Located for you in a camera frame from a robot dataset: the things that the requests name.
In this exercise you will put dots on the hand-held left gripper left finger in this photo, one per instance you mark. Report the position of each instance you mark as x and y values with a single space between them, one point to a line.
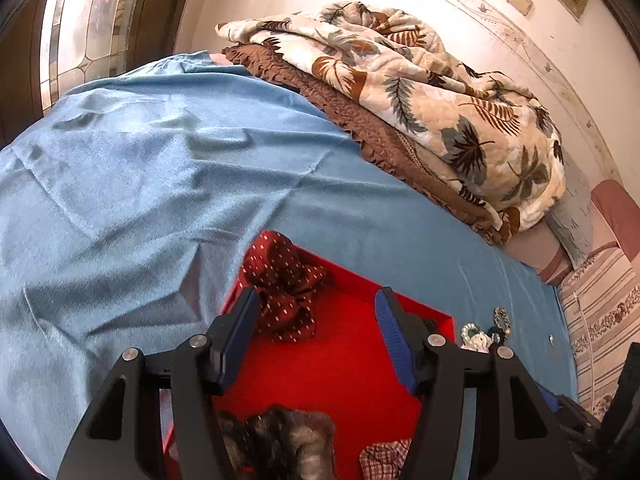
235 345

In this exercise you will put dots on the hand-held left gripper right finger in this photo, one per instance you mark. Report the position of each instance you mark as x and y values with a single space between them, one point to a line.
395 340

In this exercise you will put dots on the red tray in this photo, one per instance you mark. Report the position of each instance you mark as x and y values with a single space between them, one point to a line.
340 360

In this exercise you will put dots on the white dotted scrunchie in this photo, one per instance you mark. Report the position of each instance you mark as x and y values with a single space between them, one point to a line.
475 344

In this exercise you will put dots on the black dotted scrunchie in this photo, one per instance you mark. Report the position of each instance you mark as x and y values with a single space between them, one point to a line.
495 336

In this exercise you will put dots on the grey brown sheer scrunchie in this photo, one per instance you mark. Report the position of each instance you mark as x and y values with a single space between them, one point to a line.
285 440

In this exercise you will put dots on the dark red dotted scrunchie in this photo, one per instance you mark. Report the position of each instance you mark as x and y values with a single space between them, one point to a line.
280 285

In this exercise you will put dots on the striped floral cushion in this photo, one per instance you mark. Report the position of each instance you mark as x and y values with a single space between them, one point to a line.
600 310

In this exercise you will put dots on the red plaid scrunchie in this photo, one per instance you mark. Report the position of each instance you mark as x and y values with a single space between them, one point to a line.
380 460

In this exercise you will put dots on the pink pillow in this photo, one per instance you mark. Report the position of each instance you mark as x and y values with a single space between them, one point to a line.
530 250

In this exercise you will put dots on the blue bed sheet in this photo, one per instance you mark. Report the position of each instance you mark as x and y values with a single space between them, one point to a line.
150 185

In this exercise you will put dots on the grey pillow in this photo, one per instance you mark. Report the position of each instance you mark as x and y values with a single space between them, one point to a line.
575 220

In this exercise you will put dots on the pink headboard cushion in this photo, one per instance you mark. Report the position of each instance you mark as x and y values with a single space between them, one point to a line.
620 210

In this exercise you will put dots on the brown quilted blanket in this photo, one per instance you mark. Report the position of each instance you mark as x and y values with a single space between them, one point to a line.
350 120

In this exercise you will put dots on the leaf print blanket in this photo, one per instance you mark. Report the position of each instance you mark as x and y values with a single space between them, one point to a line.
400 85

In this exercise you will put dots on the stained glass window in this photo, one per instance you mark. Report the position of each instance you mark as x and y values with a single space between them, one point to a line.
85 20

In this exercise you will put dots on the wooden window frame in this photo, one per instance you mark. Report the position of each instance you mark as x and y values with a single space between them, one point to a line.
160 10

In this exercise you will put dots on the beige wall switch plate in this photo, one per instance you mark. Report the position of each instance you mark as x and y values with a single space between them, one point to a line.
519 1

